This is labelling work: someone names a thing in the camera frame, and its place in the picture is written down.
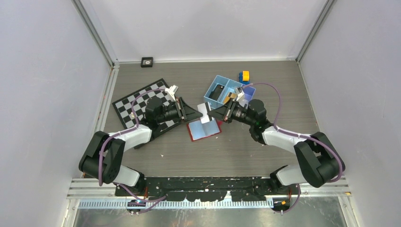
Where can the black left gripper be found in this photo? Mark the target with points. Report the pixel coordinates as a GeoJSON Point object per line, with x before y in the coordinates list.
{"type": "Point", "coordinates": [188, 113]}

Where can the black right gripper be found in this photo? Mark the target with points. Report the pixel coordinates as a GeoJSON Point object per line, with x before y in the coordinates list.
{"type": "Point", "coordinates": [220, 113]}

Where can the white card with grey stripe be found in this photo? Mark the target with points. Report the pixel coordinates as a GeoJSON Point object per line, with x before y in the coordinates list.
{"type": "Point", "coordinates": [204, 108]}

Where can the red leather card holder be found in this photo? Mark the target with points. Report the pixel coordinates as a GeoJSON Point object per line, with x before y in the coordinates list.
{"type": "Point", "coordinates": [198, 130]}

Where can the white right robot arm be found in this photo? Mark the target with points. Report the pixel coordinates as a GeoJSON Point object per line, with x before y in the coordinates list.
{"type": "Point", "coordinates": [318, 161]}

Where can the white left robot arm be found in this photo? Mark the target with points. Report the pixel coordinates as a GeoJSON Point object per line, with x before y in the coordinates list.
{"type": "Point", "coordinates": [102, 158]}

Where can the orange card in drawer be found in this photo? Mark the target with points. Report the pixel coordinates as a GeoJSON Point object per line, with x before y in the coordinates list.
{"type": "Point", "coordinates": [228, 97]}

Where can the black card in drawer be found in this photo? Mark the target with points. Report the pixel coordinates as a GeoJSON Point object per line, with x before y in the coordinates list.
{"type": "Point", "coordinates": [215, 94]}

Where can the light blue left drawer box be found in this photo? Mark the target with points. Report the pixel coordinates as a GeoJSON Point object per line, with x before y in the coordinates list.
{"type": "Point", "coordinates": [213, 103]}

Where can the light blue drawer box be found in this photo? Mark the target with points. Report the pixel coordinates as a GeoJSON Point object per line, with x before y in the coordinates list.
{"type": "Point", "coordinates": [213, 103]}
{"type": "Point", "coordinates": [229, 87]}

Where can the light blue middle drawer box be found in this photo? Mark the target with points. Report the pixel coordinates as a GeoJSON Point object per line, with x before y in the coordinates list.
{"type": "Point", "coordinates": [229, 87]}

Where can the purple drawer box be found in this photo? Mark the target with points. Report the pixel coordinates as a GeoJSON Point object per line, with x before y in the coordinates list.
{"type": "Point", "coordinates": [248, 93]}

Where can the blue orange toy block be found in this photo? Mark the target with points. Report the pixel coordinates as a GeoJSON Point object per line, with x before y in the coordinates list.
{"type": "Point", "coordinates": [244, 77]}

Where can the black white chessboard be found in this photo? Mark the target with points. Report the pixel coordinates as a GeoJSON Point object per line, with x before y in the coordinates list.
{"type": "Point", "coordinates": [134, 100]}

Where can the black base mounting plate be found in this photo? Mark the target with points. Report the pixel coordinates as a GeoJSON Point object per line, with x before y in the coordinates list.
{"type": "Point", "coordinates": [207, 189]}

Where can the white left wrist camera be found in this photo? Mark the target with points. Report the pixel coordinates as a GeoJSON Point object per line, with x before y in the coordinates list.
{"type": "Point", "coordinates": [170, 91]}

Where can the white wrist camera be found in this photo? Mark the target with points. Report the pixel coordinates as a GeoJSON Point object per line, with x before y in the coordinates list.
{"type": "Point", "coordinates": [239, 93]}
{"type": "Point", "coordinates": [170, 91]}

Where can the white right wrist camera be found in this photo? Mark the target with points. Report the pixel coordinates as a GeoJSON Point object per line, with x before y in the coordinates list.
{"type": "Point", "coordinates": [239, 93]}

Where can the black square wall socket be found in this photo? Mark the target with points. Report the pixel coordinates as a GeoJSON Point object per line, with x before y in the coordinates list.
{"type": "Point", "coordinates": [147, 62]}

